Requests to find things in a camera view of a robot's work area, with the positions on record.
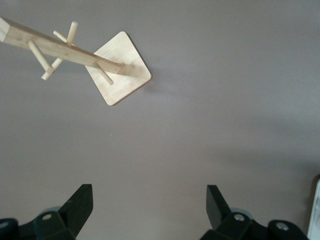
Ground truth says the wooden mug tree stand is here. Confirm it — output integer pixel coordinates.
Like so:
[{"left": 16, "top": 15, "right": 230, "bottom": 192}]
[{"left": 0, "top": 16, "right": 153, "bottom": 107}]

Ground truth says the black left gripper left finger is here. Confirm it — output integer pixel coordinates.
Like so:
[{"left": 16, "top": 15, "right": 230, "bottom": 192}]
[{"left": 0, "top": 183, "right": 94, "bottom": 240}]

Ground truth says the brown table cover sheet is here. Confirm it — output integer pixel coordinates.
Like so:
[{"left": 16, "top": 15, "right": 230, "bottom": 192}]
[{"left": 0, "top": 0, "right": 320, "bottom": 240}]

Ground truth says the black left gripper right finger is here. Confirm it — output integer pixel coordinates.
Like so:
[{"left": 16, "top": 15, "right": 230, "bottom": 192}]
[{"left": 206, "top": 184, "right": 309, "bottom": 240}]

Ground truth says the cream tray with rabbit print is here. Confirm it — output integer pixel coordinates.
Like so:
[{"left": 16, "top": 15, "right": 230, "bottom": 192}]
[{"left": 306, "top": 174, "right": 320, "bottom": 240}]

